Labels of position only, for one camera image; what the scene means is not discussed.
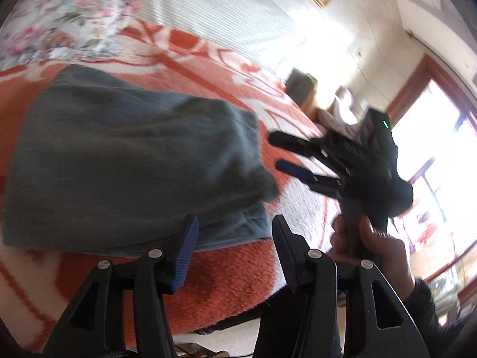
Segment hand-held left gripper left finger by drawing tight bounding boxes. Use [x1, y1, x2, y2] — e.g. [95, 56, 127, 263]
[43, 213, 200, 358]

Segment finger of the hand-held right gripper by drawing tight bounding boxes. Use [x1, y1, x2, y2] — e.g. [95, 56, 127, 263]
[276, 159, 345, 196]
[268, 130, 329, 161]

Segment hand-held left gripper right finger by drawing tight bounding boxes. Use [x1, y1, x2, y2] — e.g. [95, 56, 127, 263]
[253, 214, 431, 358]

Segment grey fleece pants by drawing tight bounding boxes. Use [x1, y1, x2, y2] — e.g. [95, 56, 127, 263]
[3, 63, 279, 258]

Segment person's right hand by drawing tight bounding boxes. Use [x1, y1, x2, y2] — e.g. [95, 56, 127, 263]
[331, 214, 416, 297]

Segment orange and white blanket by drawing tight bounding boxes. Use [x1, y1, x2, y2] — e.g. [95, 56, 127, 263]
[0, 18, 343, 351]

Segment dark nightstand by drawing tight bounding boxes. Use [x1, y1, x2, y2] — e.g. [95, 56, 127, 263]
[287, 68, 318, 107]

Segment floral quilt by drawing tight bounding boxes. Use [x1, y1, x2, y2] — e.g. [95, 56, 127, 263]
[0, 0, 142, 70]

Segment wooden door frame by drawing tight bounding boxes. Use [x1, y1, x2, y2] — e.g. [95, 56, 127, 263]
[385, 54, 477, 127]

